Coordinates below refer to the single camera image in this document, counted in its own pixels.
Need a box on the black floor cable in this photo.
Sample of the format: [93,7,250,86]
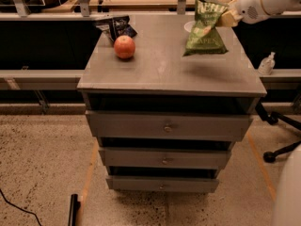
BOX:
[0,187,43,226]

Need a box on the green jalapeno chip bag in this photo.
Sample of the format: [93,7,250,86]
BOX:
[183,0,228,57]

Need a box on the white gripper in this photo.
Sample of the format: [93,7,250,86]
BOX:
[216,0,269,27]

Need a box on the dark blue chip bag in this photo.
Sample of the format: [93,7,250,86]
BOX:
[94,15,137,42]

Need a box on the clear sanitizer bottle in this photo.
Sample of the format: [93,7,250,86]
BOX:
[258,52,275,75]

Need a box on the top grey drawer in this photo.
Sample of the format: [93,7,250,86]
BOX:
[86,110,251,141]

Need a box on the grey drawer cabinet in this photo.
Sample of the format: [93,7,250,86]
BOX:
[78,30,266,180]

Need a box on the bottom grey drawer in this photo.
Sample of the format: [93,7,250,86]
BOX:
[106,175,219,193]

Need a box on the middle grey drawer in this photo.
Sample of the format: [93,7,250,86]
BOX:
[100,147,231,170]

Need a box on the white bowl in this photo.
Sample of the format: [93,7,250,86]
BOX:
[184,21,196,32]

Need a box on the grey metal railing frame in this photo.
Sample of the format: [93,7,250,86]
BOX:
[0,0,301,115]

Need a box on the grey drawer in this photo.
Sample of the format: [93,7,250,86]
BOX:
[106,175,219,193]
[100,147,231,170]
[86,110,251,141]

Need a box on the red apple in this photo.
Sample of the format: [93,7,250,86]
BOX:
[114,35,135,59]

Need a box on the black office chair base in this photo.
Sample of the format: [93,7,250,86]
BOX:
[254,101,301,164]

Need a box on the black floor bar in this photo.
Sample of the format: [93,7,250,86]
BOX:
[68,194,81,226]

